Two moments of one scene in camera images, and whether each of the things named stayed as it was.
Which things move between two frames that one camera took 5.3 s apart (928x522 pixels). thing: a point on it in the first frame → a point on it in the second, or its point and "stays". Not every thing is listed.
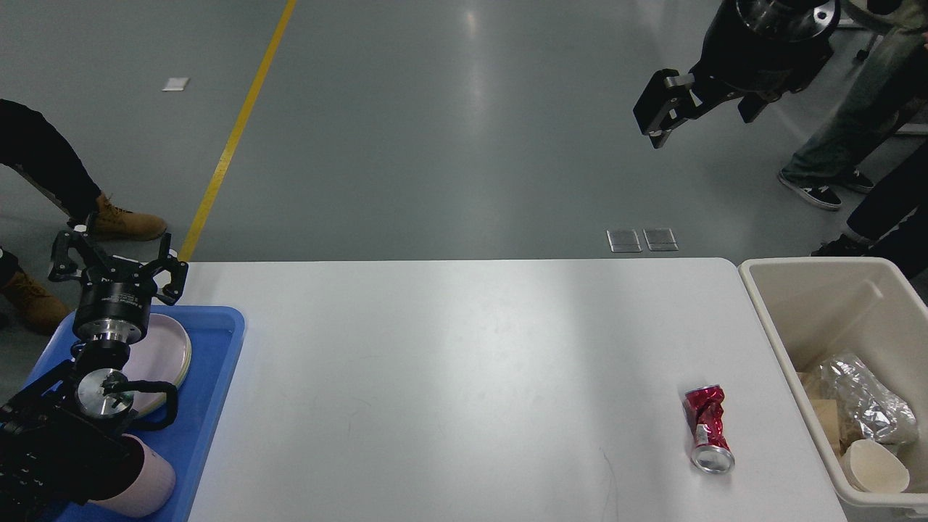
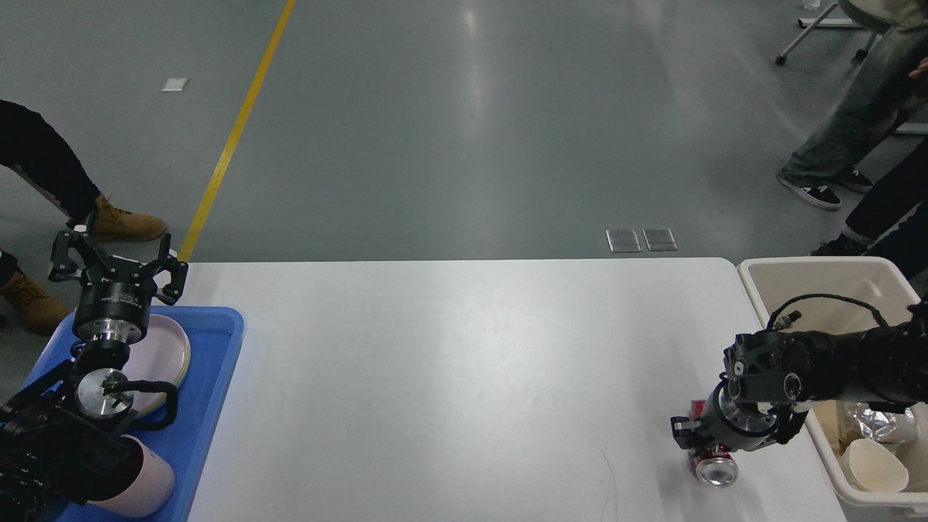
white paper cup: (873, 468) stays
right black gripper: (754, 49) → (734, 425)
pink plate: (163, 354) stays
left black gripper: (114, 301) stays
